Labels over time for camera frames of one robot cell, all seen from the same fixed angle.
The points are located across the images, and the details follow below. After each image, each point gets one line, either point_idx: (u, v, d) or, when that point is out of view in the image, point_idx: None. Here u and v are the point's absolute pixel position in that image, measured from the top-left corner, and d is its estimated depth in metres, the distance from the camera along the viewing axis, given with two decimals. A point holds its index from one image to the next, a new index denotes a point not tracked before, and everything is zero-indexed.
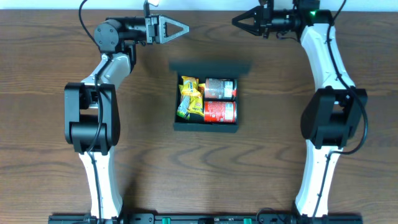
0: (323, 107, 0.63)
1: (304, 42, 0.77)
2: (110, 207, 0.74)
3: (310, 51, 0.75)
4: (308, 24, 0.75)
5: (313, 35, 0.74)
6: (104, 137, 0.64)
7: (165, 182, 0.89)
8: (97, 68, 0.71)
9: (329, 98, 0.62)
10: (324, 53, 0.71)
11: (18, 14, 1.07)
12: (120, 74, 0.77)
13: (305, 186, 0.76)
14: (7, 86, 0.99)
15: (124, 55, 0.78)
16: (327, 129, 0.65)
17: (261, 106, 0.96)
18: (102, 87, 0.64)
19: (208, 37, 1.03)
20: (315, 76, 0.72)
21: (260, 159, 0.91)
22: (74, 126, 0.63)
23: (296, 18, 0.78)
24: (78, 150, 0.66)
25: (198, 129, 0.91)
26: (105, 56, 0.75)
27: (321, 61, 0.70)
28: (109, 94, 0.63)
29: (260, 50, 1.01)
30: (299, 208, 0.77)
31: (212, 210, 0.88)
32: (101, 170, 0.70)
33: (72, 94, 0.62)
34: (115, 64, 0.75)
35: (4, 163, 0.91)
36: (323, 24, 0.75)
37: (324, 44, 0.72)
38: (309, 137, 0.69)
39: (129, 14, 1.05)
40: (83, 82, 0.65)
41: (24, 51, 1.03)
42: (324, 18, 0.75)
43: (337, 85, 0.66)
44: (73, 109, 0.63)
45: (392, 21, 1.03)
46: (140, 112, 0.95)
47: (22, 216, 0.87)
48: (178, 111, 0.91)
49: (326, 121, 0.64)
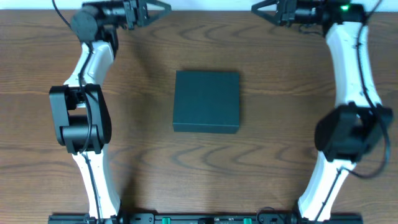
0: (340, 126, 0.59)
1: (330, 41, 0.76)
2: (108, 206, 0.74)
3: (335, 53, 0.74)
4: (337, 22, 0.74)
5: (341, 36, 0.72)
6: (94, 136, 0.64)
7: (164, 182, 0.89)
8: (79, 64, 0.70)
9: (347, 115, 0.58)
10: (351, 56, 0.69)
11: (20, 14, 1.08)
12: (102, 65, 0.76)
13: (310, 192, 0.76)
14: (7, 86, 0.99)
15: (104, 44, 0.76)
16: (342, 147, 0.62)
17: (261, 106, 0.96)
18: (87, 89, 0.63)
19: (208, 37, 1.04)
20: (339, 83, 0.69)
21: (260, 159, 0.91)
22: (64, 129, 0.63)
23: (326, 12, 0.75)
24: (69, 150, 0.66)
25: (197, 130, 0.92)
26: (85, 45, 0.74)
27: (347, 66, 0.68)
28: (96, 95, 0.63)
29: (260, 51, 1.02)
30: (301, 210, 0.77)
31: (212, 210, 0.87)
32: (97, 170, 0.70)
33: (58, 99, 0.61)
34: (96, 56, 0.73)
35: (4, 163, 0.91)
36: (353, 23, 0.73)
37: (353, 47, 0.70)
38: (322, 149, 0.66)
39: None
40: (67, 83, 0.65)
41: (24, 51, 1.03)
42: (352, 18, 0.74)
43: (362, 101, 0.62)
44: (60, 113, 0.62)
45: (391, 21, 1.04)
46: (140, 112, 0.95)
47: (22, 216, 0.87)
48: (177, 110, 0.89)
49: (342, 140, 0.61)
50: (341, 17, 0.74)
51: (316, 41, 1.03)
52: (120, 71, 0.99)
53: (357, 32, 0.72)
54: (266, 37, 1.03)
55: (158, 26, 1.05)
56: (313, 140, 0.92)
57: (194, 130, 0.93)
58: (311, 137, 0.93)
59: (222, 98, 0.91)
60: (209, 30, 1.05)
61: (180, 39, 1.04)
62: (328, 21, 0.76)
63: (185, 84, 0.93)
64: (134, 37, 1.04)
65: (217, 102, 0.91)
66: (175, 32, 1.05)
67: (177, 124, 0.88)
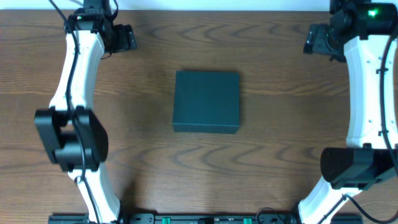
0: (354, 168, 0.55)
1: (351, 57, 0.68)
2: (107, 213, 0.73)
3: (353, 72, 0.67)
4: (360, 35, 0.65)
5: (364, 55, 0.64)
6: (90, 157, 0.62)
7: (165, 182, 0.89)
8: (67, 68, 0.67)
9: (364, 162, 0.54)
10: (374, 83, 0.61)
11: (19, 14, 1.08)
12: (94, 62, 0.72)
13: (313, 203, 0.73)
14: (7, 86, 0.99)
15: (92, 37, 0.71)
16: (352, 180, 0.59)
17: (261, 106, 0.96)
18: (78, 114, 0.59)
19: (208, 37, 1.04)
20: (353, 111, 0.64)
21: (260, 159, 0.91)
22: (57, 151, 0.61)
23: (347, 16, 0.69)
24: (64, 168, 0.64)
25: (197, 130, 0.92)
26: (71, 35, 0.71)
27: (367, 99, 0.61)
28: (87, 121, 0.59)
29: (260, 50, 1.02)
30: (301, 217, 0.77)
31: (212, 210, 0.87)
32: (94, 183, 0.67)
33: (45, 126, 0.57)
34: (84, 56, 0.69)
35: (4, 163, 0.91)
36: (380, 38, 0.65)
37: (377, 73, 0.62)
38: (329, 178, 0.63)
39: (130, 15, 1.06)
40: (53, 105, 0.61)
41: (24, 51, 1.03)
42: (377, 30, 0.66)
43: (380, 141, 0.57)
44: (50, 137, 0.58)
45: None
46: (140, 112, 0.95)
47: (22, 216, 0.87)
48: (178, 111, 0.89)
49: (352, 177, 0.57)
50: (365, 24, 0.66)
51: None
52: (120, 71, 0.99)
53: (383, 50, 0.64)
54: (266, 37, 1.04)
55: (158, 26, 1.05)
56: (312, 140, 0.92)
57: (194, 130, 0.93)
58: (310, 137, 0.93)
59: (223, 99, 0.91)
60: (209, 30, 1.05)
61: (180, 39, 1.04)
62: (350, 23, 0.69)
63: (185, 85, 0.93)
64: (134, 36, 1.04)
65: (219, 104, 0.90)
66: (176, 32, 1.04)
67: (177, 124, 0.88)
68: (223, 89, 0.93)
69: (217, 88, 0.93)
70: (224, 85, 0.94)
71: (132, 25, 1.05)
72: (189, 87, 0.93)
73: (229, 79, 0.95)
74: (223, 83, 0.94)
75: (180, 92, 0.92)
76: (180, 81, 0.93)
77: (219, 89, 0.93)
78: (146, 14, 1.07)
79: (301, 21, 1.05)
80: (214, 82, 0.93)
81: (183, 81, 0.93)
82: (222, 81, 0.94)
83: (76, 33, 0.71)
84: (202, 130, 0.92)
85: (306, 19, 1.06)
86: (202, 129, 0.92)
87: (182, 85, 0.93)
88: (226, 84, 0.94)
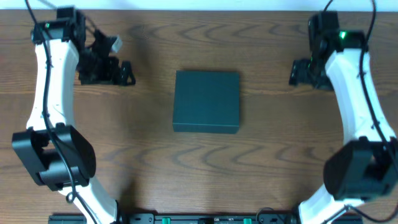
0: (356, 162, 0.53)
1: (333, 73, 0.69)
2: (107, 219, 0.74)
3: (337, 85, 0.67)
4: (336, 50, 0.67)
5: (343, 65, 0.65)
6: (78, 173, 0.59)
7: (165, 182, 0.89)
8: (40, 84, 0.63)
9: (364, 155, 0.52)
10: (356, 86, 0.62)
11: (19, 14, 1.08)
12: (71, 73, 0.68)
13: (313, 208, 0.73)
14: (7, 86, 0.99)
15: (64, 45, 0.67)
16: (356, 185, 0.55)
17: (261, 106, 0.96)
18: (56, 132, 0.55)
19: (208, 37, 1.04)
20: (344, 117, 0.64)
21: (260, 159, 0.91)
22: (42, 173, 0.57)
23: (323, 40, 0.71)
24: (53, 188, 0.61)
25: (197, 129, 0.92)
26: (43, 46, 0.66)
27: (354, 102, 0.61)
28: (68, 139, 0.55)
29: (260, 50, 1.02)
30: (301, 218, 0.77)
31: (212, 210, 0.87)
32: (87, 198, 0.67)
33: (23, 147, 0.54)
34: (58, 68, 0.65)
35: (4, 163, 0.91)
36: (354, 51, 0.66)
37: (357, 78, 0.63)
38: (333, 192, 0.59)
39: (130, 15, 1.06)
40: (31, 126, 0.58)
41: (24, 51, 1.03)
42: (354, 44, 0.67)
43: (374, 134, 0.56)
44: (32, 160, 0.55)
45: (390, 22, 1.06)
46: (140, 112, 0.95)
47: (22, 217, 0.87)
48: (178, 111, 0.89)
49: (357, 178, 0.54)
50: (341, 45, 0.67)
51: None
52: None
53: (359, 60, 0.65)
54: (266, 37, 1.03)
55: (158, 26, 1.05)
56: (313, 140, 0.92)
57: (194, 130, 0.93)
58: (311, 137, 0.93)
59: (223, 98, 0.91)
60: (209, 30, 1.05)
61: (180, 39, 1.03)
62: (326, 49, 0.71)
63: (183, 85, 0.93)
64: (134, 36, 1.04)
65: (219, 103, 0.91)
66: (175, 32, 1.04)
67: (177, 124, 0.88)
68: (223, 91, 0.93)
69: (217, 91, 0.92)
70: (224, 86, 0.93)
71: (132, 25, 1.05)
72: (189, 87, 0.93)
73: (228, 79, 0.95)
74: (223, 84, 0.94)
75: (179, 91, 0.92)
76: (178, 81, 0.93)
77: (219, 90, 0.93)
78: (146, 14, 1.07)
79: (301, 21, 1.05)
80: (214, 83, 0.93)
81: (181, 81, 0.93)
82: (222, 83, 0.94)
83: (47, 43, 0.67)
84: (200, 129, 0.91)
85: (306, 19, 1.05)
86: (200, 129, 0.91)
87: (181, 85, 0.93)
88: (226, 86, 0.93)
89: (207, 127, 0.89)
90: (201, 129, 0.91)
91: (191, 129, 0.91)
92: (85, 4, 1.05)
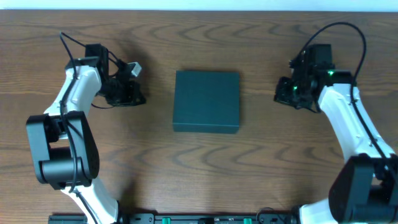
0: (360, 181, 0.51)
1: (326, 106, 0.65)
2: (107, 219, 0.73)
3: (332, 117, 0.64)
4: (326, 84, 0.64)
5: (333, 96, 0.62)
6: (82, 172, 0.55)
7: (165, 182, 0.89)
8: (61, 93, 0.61)
9: (367, 173, 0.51)
10: (350, 116, 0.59)
11: (18, 14, 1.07)
12: (89, 94, 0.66)
13: (314, 210, 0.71)
14: (7, 86, 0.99)
15: (91, 68, 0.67)
16: (364, 209, 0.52)
17: (261, 106, 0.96)
18: (68, 117, 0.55)
19: (208, 37, 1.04)
20: (342, 143, 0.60)
21: (260, 159, 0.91)
22: (44, 164, 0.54)
23: (313, 79, 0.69)
24: (56, 186, 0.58)
25: (198, 129, 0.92)
26: (72, 71, 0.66)
27: (347, 129, 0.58)
28: (79, 124, 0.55)
29: (260, 50, 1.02)
30: (301, 219, 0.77)
31: (212, 210, 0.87)
32: (88, 198, 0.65)
33: (36, 130, 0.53)
34: (82, 82, 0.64)
35: (4, 163, 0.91)
36: (343, 84, 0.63)
37: (349, 105, 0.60)
38: (338, 216, 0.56)
39: (130, 15, 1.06)
40: (46, 112, 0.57)
41: (24, 51, 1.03)
42: (343, 80, 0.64)
43: (374, 153, 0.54)
44: (40, 145, 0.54)
45: (391, 22, 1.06)
46: (140, 112, 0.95)
47: (22, 216, 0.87)
48: (178, 111, 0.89)
49: (363, 200, 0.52)
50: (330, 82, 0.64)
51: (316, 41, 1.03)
52: None
53: (349, 93, 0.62)
54: (266, 37, 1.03)
55: (158, 26, 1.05)
56: (313, 140, 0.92)
57: (194, 130, 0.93)
58: (311, 137, 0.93)
59: (224, 98, 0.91)
60: (209, 30, 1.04)
61: (180, 39, 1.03)
62: (317, 88, 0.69)
63: (183, 85, 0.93)
64: (134, 36, 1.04)
65: (219, 102, 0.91)
66: (176, 32, 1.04)
67: (177, 124, 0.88)
68: (224, 92, 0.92)
69: (218, 91, 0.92)
70: (226, 86, 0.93)
71: (132, 25, 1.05)
72: (189, 87, 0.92)
73: (229, 79, 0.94)
74: (224, 84, 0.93)
75: (179, 91, 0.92)
76: (179, 81, 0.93)
77: (220, 91, 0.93)
78: (146, 14, 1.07)
79: (301, 21, 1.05)
80: (215, 83, 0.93)
81: (182, 81, 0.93)
82: (223, 82, 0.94)
83: (77, 67, 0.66)
84: (200, 129, 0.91)
85: (306, 19, 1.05)
86: (201, 128, 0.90)
87: (181, 86, 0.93)
88: (227, 86, 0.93)
89: (208, 126, 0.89)
90: (202, 129, 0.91)
91: (192, 128, 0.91)
92: (85, 4, 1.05)
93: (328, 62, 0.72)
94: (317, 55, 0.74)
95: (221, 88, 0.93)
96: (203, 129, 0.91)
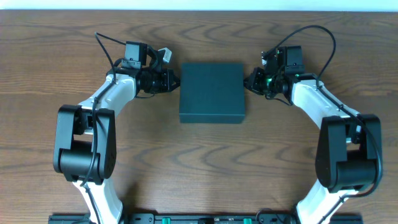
0: (339, 135, 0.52)
1: (298, 101, 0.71)
2: (109, 218, 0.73)
3: (305, 106, 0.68)
4: (293, 81, 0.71)
5: (301, 87, 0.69)
6: (97, 170, 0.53)
7: (165, 182, 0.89)
8: (98, 91, 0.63)
9: (339, 129, 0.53)
10: (318, 97, 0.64)
11: (18, 14, 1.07)
12: (124, 99, 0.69)
13: (311, 205, 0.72)
14: (7, 86, 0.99)
15: (129, 78, 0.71)
16: (351, 168, 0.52)
17: (261, 106, 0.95)
18: (99, 112, 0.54)
19: (208, 37, 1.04)
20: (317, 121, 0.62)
21: (259, 159, 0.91)
22: (64, 154, 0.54)
23: (285, 83, 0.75)
24: (69, 178, 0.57)
25: (201, 121, 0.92)
26: (112, 77, 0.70)
27: (317, 106, 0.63)
28: (107, 122, 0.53)
29: (260, 50, 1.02)
30: (301, 219, 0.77)
31: (212, 210, 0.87)
32: (96, 194, 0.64)
33: (64, 119, 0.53)
34: (120, 86, 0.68)
35: (3, 163, 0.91)
36: (306, 78, 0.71)
37: (316, 91, 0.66)
38: (324, 181, 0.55)
39: (131, 14, 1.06)
40: (80, 104, 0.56)
41: (24, 51, 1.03)
42: (306, 77, 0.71)
43: (342, 114, 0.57)
44: (64, 134, 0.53)
45: (391, 21, 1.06)
46: (142, 111, 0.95)
47: (22, 217, 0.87)
48: (184, 101, 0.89)
49: (344, 155, 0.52)
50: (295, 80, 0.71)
51: (316, 42, 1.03)
52: None
53: (313, 82, 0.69)
54: (267, 37, 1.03)
55: (158, 26, 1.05)
56: (313, 140, 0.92)
57: (195, 122, 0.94)
58: (311, 137, 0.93)
59: (228, 88, 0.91)
60: (209, 30, 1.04)
61: (180, 39, 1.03)
62: (288, 91, 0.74)
63: (186, 76, 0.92)
64: (134, 36, 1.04)
65: (224, 95, 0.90)
66: (175, 32, 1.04)
67: (184, 114, 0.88)
68: (229, 83, 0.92)
69: (223, 83, 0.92)
70: (230, 78, 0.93)
71: (132, 24, 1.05)
72: (194, 78, 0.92)
73: (232, 70, 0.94)
74: (228, 76, 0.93)
75: (184, 82, 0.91)
76: (184, 71, 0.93)
77: (224, 82, 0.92)
78: (145, 13, 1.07)
79: (301, 21, 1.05)
80: (219, 76, 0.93)
81: (187, 71, 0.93)
82: (227, 74, 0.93)
83: (117, 74, 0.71)
84: (203, 119, 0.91)
85: (307, 18, 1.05)
86: (203, 119, 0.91)
87: (186, 76, 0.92)
88: (231, 77, 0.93)
89: (209, 118, 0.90)
90: (203, 120, 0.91)
91: (196, 118, 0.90)
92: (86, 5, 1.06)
93: (298, 64, 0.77)
94: (285, 56, 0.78)
95: (226, 80, 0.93)
96: (206, 120, 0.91)
